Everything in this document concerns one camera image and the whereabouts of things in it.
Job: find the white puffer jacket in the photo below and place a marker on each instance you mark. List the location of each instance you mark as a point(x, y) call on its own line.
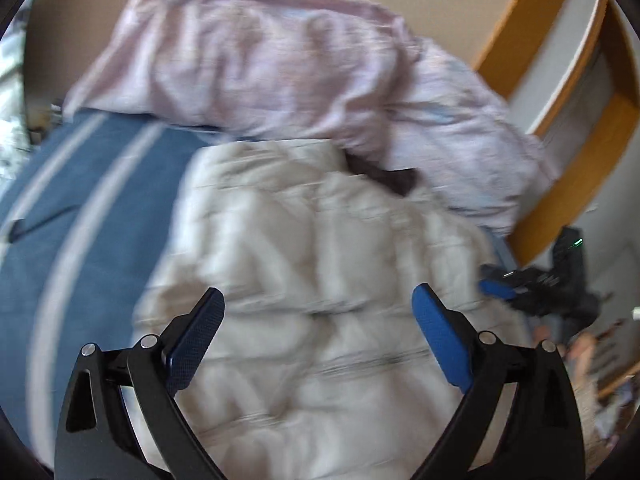
point(310, 280)

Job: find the wooden bed frame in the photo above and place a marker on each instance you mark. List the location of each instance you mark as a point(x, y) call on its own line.
point(565, 195)

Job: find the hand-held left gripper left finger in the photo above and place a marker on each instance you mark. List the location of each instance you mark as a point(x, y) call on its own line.
point(197, 330)

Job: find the blue striped bed sheet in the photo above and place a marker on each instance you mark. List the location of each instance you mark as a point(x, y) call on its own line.
point(75, 195)

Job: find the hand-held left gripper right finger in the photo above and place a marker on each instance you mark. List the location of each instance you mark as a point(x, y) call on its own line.
point(442, 340)

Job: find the patterned cloth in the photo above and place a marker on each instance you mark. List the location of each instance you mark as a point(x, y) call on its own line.
point(11, 110)

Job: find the dark cloth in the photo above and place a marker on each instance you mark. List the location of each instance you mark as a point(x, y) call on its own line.
point(390, 177)

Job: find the pink quilt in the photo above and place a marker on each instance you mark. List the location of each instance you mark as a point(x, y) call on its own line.
point(280, 75)

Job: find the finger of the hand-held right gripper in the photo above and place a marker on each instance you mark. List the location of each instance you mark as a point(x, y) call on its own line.
point(497, 287)

